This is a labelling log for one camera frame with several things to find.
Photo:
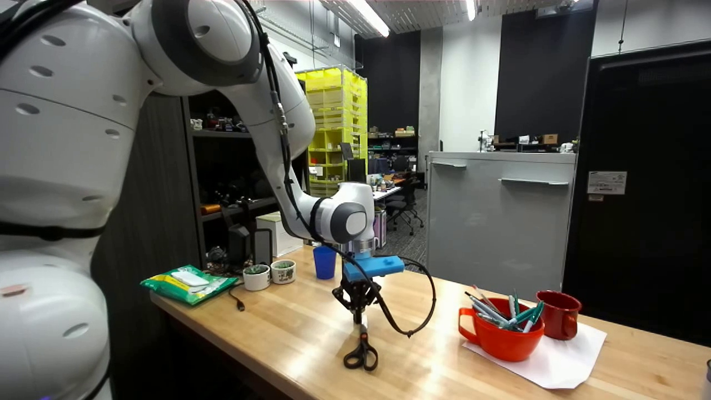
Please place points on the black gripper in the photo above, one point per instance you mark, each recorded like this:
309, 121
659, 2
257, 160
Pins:
358, 290

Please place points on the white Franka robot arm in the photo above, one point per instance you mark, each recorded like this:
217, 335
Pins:
67, 146

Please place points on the blue plastic cup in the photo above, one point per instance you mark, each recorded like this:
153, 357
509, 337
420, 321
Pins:
326, 264

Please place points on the boxy 3D printer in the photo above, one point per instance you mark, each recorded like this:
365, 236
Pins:
381, 228

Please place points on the white pot with plant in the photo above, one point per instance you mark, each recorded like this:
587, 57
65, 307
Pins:
257, 278
284, 271

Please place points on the black desktop speaker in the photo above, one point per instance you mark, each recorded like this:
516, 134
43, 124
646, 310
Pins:
264, 246
238, 246

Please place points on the black office chair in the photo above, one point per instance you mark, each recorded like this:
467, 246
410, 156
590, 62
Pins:
407, 201

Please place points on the white cardboard box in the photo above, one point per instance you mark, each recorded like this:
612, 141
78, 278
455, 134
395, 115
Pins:
270, 228

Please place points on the grey marker pen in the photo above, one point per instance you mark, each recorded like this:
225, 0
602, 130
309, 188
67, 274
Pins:
486, 307

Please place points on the black computer monitor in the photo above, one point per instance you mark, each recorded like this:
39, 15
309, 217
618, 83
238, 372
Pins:
357, 168

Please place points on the red bowl with markers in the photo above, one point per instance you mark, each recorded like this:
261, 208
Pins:
504, 345

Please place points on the grey partition cabinet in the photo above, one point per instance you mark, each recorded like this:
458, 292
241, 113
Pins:
496, 228

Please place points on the teal marker pen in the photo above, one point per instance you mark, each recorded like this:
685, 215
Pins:
516, 311
528, 315

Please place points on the green wipes packet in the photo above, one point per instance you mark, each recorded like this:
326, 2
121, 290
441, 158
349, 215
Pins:
185, 284

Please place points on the dark red mug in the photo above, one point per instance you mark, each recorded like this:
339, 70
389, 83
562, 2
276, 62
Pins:
559, 314

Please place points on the yellow shelving rack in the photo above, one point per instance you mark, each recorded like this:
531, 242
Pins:
341, 102

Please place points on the white paper sheet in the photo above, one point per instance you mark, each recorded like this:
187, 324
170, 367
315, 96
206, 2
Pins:
562, 367

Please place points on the black storage shelf unit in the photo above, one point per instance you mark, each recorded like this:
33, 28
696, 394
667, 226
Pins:
147, 223

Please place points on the white cabinet label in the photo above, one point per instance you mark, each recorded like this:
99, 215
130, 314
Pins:
607, 183

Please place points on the long ceiling light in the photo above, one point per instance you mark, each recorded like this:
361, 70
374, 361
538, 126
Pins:
367, 15
470, 10

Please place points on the tall black cabinet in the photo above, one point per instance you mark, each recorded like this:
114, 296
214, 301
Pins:
646, 244

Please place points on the black wall panel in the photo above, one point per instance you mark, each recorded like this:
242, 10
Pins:
545, 74

